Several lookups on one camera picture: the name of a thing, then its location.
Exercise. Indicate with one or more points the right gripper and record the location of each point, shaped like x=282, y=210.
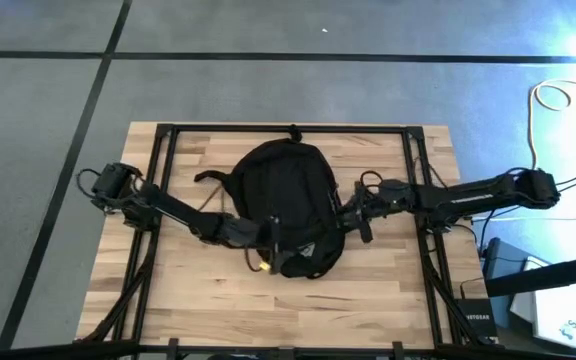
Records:
x=388, y=200

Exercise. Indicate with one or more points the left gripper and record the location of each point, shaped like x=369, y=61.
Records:
x=268, y=232

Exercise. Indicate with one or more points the black backpack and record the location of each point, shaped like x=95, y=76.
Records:
x=288, y=190

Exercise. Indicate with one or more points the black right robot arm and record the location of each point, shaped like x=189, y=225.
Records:
x=468, y=197

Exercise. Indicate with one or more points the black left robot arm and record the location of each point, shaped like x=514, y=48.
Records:
x=178, y=212

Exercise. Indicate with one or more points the yellow plastic tag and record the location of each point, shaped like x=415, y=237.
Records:
x=264, y=266

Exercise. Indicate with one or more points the grey equipment case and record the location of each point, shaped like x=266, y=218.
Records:
x=503, y=265

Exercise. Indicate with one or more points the black Netgear box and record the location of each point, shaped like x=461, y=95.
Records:
x=475, y=317

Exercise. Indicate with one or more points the black diagonal beam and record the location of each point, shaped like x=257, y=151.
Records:
x=543, y=275

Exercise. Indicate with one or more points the white flat box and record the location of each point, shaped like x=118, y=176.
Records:
x=563, y=315

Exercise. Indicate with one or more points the black overhead crossbar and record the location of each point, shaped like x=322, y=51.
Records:
x=43, y=350

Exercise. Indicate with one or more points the black metal table frame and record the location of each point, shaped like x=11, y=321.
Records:
x=193, y=128

